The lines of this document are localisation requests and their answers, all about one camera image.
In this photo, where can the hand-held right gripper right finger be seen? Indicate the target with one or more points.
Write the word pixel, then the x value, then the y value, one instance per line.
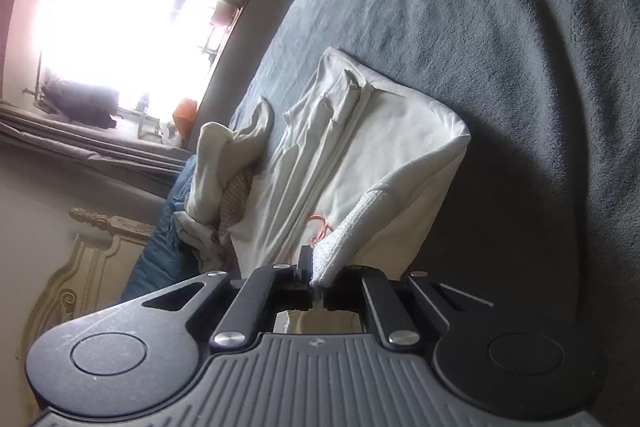
pixel 340 297

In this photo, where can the grey fleece bed blanket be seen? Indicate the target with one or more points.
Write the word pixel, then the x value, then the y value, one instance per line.
pixel 525 57

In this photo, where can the grey curtain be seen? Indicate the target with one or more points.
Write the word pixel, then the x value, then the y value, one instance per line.
pixel 75 142

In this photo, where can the light grey shirt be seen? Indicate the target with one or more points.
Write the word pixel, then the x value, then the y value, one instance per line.
pixel 200 242

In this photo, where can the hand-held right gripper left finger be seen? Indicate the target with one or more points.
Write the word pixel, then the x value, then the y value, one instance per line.
pixel 306 264

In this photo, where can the orange bag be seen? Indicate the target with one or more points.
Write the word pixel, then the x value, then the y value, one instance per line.
pixel 185 117

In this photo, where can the pink houndstooth knit garment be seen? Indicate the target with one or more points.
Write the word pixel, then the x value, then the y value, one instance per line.
pixel 235 199

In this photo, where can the cream carved headboard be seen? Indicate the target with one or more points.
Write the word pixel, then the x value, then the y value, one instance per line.
pixel 85 267

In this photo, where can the blue duvet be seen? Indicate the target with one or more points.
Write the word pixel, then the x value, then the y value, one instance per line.
pixel 150 257

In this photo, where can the pile of cream clothes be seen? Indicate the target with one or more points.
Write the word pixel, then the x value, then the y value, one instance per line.
pixel 215 162

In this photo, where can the barred window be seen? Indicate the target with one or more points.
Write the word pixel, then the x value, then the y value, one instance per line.
pixel 125 7

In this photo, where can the dark hanging cloth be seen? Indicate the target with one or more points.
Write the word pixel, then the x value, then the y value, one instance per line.
pixel 80 104

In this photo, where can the white sweatshirt with pink print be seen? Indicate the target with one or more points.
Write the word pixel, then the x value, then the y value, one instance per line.
pixel 380 147

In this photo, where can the pink pot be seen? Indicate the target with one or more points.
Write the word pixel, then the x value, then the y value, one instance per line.
pixel 223 13

